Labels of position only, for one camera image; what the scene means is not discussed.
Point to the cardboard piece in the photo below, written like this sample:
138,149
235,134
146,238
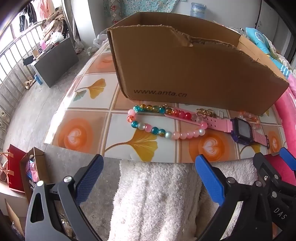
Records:
15,217

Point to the ginkgo patterned mat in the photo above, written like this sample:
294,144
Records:
97,125

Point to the dark hanging jacket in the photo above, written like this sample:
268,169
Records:
27,16

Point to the gold jewelry piece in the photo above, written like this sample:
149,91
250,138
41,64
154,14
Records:
205,112

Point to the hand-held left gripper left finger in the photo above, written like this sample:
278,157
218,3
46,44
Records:
90,178

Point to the white fluffy garment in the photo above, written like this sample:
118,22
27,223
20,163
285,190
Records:
150,204

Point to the pink hanging garment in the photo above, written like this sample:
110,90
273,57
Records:
46,7

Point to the grey cabinet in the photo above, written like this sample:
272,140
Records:
57,60

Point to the silver hair clip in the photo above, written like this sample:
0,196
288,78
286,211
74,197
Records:
221,115

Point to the brown paper bag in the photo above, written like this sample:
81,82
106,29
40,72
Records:
39,162

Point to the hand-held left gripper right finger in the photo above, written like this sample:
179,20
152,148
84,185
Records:
209,178

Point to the brown cardboard box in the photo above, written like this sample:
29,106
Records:
185,76

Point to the blue cartoon pillow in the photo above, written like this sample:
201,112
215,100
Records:
259,38

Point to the blue water dispenser bottle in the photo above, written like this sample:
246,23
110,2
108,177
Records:
198,10

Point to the rolled patterned mat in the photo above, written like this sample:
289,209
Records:
114,14

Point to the pile of woven bags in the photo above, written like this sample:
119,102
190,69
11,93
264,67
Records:
54,25

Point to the pair of beige slippers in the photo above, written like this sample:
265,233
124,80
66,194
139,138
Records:
29,83

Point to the pink floral blanket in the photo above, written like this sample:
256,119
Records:
289,111

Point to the red paper bag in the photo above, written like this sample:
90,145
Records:
17,169

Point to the metal window railing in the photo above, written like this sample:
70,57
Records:
13,60

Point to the teal floral hanging cloth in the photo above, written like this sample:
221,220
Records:
161,5

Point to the white plastic bag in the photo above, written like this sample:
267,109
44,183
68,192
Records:
100,40

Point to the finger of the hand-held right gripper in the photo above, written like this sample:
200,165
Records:
261,164
289,158

